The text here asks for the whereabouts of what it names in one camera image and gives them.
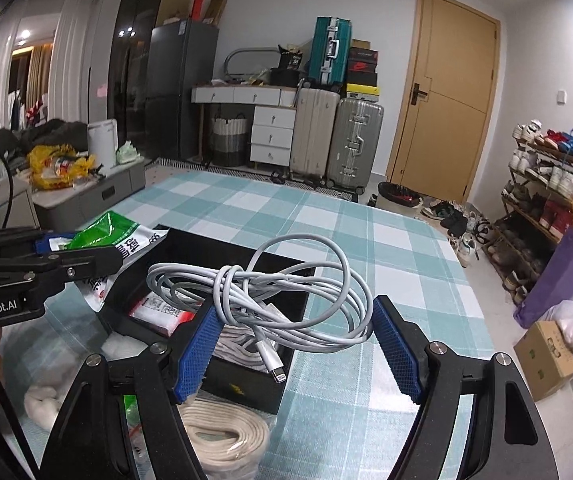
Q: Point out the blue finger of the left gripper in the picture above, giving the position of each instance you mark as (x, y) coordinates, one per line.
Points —
(49, 243)

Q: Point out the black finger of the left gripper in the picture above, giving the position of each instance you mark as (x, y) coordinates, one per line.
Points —
(76, 264)

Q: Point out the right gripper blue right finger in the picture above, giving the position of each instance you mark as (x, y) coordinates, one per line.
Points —
(506, 437)

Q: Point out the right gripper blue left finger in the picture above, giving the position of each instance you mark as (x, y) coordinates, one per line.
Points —
(90, 438)

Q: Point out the green white packet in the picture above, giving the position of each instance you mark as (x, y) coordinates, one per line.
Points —
(113, 243)

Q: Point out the white plush sock toy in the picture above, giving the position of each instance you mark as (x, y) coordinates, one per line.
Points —
(42, 404)

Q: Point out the red white tissue packet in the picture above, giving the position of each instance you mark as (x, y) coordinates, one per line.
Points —
(159, 316)

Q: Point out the white foam wrap piece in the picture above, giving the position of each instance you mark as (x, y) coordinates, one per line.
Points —
(117, 347)

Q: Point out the grey tv cabinet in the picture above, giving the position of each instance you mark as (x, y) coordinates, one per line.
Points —
(69, 208)

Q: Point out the yellow plastic bag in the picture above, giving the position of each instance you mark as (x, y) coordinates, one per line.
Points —
(54, 167)

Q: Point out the cardboard box on floor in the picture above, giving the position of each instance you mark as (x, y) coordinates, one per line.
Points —
(545, 359)

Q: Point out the white air purifier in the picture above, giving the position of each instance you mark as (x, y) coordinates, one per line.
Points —
(102, 138)

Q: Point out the black open storage box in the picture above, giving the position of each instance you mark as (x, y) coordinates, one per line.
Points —
(189, 366)

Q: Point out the purple bag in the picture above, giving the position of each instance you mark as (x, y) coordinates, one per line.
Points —
(554, 285)

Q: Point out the woven laundry basket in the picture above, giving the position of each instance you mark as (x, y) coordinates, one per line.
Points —
(228, 141)

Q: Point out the black refrigerator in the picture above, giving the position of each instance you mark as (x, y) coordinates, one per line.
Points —
(182, 57)

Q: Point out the white drawer desk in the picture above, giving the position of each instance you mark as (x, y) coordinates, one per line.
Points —
(270, 112)

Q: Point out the wooden shoe rack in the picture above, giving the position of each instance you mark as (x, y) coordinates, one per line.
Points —
(538, 208)

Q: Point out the dark glass cabinet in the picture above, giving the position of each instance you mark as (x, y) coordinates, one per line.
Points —
(129, 62)

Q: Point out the beige suitcase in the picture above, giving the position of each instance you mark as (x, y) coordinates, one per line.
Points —
(314, 123)

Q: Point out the silver aluminium suitcase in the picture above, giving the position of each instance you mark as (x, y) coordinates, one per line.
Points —
(355, 136)

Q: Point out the teal suitcase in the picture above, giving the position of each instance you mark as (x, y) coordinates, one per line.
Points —
(329, 51)

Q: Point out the stack of shoe boxes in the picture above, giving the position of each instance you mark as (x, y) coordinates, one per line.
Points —
(362, 80)

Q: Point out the wooden door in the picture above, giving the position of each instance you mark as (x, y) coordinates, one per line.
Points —
(447, 105)

